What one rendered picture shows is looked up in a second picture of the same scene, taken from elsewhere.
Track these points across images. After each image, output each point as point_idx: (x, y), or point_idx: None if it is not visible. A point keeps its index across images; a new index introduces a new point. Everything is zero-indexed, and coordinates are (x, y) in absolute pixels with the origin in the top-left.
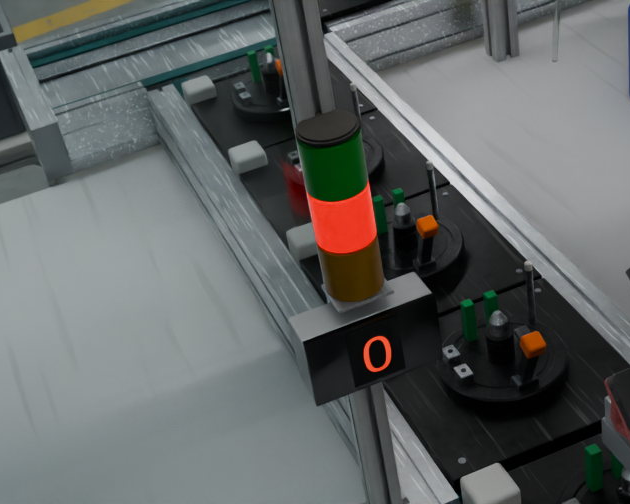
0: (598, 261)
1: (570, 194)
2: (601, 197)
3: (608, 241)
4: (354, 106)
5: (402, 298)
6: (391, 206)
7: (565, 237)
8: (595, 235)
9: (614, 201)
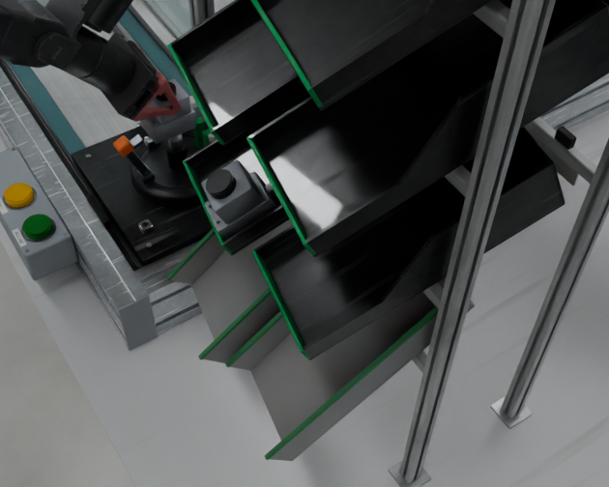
0: None
1: None
2: None
3: (563, 209)
4: None
5: None
6: None
7: (563, 182)
8: (569, 200)
9: None
